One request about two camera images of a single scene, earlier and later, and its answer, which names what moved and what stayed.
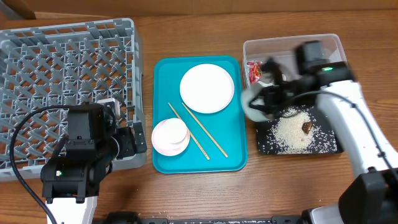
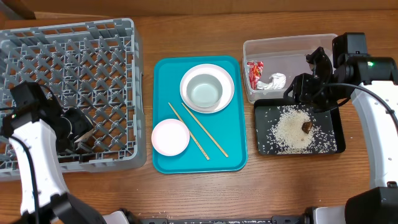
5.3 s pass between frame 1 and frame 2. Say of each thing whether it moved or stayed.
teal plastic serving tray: stayed
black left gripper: moved
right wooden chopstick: stayed
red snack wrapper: stayed
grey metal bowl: moved
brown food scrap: stayed
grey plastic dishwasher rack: stayed
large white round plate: stayed
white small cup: moved
